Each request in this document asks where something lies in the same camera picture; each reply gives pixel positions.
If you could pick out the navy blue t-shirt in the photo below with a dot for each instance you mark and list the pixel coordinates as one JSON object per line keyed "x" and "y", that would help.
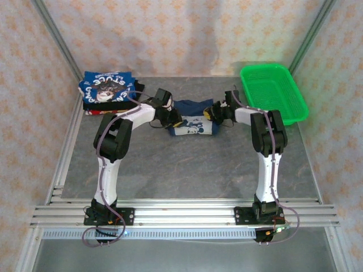
{"x": 195, "y": 129}

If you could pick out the green plastic basket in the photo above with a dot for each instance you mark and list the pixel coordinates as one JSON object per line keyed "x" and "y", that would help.
{"x": 272, "y": 93}

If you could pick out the aluminium frame post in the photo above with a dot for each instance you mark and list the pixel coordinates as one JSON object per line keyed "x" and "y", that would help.
{"x": 312, "y": 34}
{"x": 56, "y": 37}

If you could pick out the aluminium mounting rail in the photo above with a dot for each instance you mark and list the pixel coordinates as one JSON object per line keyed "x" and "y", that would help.
{"x": 184, "y": 216}

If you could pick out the folded red t-shirt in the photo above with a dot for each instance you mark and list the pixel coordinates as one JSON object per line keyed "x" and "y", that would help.
{"x": 93, "y": 112}

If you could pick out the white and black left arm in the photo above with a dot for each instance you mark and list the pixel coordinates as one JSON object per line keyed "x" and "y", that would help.
{"x": 106, "y": 175}

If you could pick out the folded blue printed t-shirt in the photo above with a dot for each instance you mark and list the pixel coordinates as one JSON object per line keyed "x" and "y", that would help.
{"x": 107, "y": 86}

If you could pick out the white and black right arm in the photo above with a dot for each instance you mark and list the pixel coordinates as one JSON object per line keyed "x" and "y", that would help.
{"x": 266, "y": 175}

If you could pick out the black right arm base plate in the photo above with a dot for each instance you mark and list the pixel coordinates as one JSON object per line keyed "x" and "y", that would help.
{"x": 241, "y": 216}

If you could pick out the aluminium table side rail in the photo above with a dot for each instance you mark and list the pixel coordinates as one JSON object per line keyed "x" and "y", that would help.
{"x": 310, "y": 167}
{"x": 63, "y": 158}

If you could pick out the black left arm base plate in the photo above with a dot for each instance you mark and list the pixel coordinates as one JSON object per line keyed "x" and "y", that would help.
{"x": 127, "y": 216}

